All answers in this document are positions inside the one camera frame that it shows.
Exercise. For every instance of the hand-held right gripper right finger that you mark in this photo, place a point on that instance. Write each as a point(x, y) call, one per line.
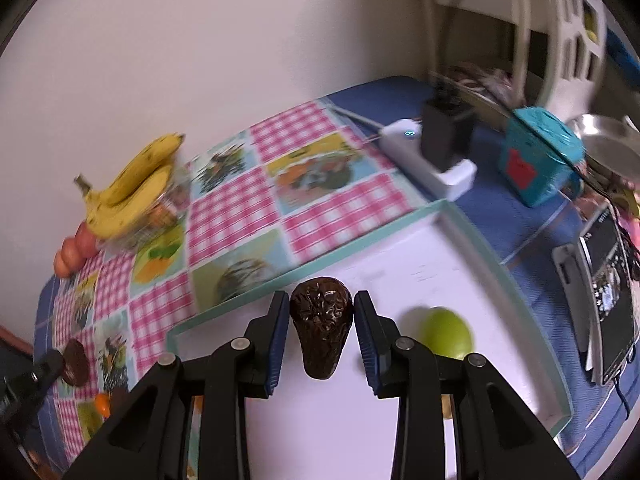
point(367, 345)

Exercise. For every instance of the teal box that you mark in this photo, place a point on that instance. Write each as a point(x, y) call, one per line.
point(540, 145)

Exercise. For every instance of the grey phone stand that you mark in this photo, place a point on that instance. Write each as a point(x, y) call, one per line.
point(570, 280)

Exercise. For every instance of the black power adapter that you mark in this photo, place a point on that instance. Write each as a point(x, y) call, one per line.
point(445, 130)

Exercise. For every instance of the pear-shaped dark avocado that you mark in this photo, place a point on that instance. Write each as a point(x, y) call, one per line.
point(320, 320)

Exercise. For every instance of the red apple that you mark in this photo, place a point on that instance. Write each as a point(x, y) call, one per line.
point(86, 241)
point(61, 266)
point(71, 256)

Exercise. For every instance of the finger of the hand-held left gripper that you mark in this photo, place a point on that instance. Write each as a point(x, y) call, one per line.
point(47, 364)

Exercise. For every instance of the orange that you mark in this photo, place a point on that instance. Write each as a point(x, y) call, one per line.
point(161, 216)
point(102, 403)

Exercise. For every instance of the smartphone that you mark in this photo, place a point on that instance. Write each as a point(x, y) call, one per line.
point(610, 280)

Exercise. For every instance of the green apple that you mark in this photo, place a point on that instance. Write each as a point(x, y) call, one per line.
point(446, 333)

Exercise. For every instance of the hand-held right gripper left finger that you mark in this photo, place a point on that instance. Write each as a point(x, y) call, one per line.
point(277, 345)

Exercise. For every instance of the metal bowl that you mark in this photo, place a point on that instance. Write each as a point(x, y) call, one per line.
point(610, 135)

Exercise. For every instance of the white lattice panel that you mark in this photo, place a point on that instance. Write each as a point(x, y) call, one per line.
point(565, 20)

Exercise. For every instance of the clear plastic container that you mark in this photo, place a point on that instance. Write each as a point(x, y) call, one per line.
point(172, 200)

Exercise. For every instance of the white power strip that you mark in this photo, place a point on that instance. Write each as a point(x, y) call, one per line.
point(450, 180)

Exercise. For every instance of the teal and white tray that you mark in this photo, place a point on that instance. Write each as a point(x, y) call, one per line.
point(425, 270)

